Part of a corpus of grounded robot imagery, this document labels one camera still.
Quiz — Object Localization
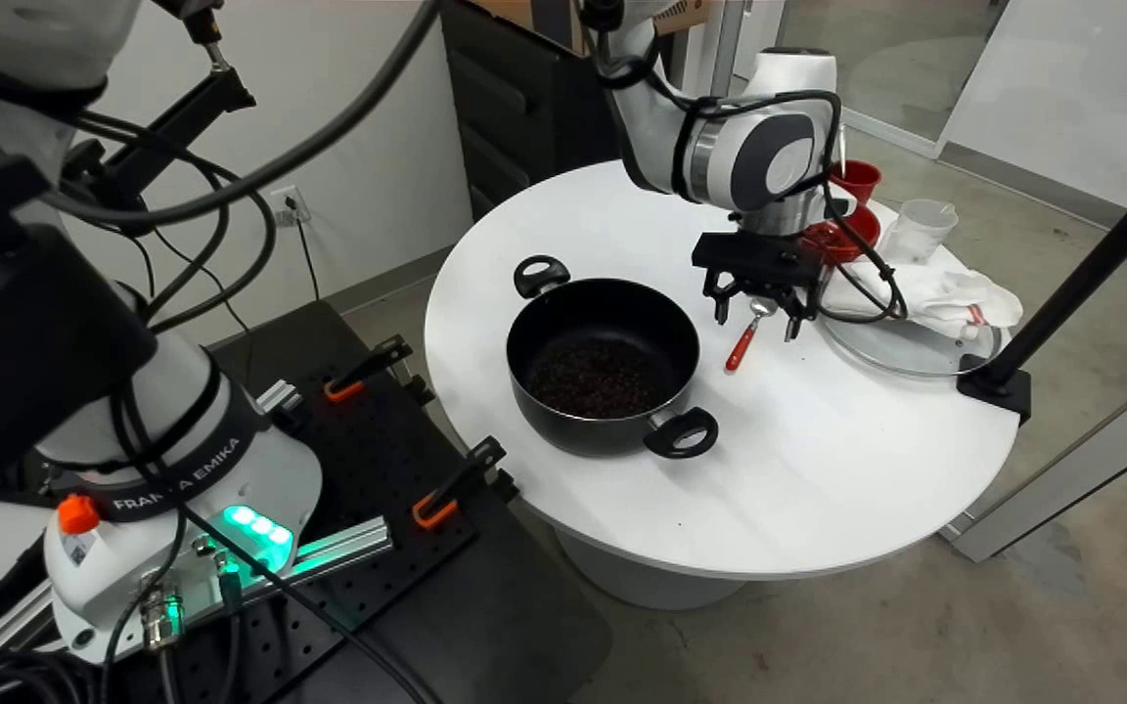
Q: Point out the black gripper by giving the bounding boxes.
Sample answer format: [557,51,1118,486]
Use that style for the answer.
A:
[695,257,820,343]

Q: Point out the red-handled metal spoon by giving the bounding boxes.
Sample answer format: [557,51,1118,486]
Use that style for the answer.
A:
[721,292,784,379]

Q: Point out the dark beans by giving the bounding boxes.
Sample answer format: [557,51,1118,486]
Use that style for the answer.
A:
[527,339,672,422]

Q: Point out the black two-handled cooking pot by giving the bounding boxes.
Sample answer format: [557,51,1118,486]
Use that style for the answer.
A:
[506,249,722,460]

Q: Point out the red plastic bowl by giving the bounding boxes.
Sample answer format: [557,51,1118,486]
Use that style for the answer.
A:
[794,191,885,270]

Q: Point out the clear glass plate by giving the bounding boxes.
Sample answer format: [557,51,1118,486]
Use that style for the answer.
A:
[808,276,1008,382]

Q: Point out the red mug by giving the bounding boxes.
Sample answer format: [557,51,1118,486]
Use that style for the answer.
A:
[833,156,885,207]

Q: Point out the clear plastic cup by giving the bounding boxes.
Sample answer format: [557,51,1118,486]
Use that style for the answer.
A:
[887,197,961,270]

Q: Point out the white cloth towel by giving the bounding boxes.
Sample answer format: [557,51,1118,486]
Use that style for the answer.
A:
[818,255,1024,343]

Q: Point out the black stand pole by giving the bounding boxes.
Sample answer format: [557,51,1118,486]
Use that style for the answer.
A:
[956,12,1127,427]

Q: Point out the black orange toggle clamp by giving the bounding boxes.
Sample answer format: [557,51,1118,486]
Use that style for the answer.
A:
[318,334,437,410]
[405,434,520,537]

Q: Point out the black perforated breadboard table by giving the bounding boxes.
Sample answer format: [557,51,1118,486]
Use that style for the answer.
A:
[0,292,614,704]

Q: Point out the orange knob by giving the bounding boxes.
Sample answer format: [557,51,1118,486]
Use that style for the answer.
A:
[52,490,107,540]

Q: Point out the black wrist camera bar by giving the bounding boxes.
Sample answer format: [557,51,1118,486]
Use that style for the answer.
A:
[691,229,828,270]

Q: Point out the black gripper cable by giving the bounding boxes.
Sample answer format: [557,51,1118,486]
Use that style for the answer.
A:
[808,180,914,328]

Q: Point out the white table pedestal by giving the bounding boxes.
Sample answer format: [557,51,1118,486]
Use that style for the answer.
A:
[538,525,751,616]

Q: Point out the white wall outlet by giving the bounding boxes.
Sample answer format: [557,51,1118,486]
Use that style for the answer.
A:
[266,180,309,233]

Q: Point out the aluminium extrusion rail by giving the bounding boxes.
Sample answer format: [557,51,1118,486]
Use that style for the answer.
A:
[0,507,400,656]

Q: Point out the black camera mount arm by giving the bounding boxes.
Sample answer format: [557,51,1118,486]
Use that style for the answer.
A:
[128,0,261,172]

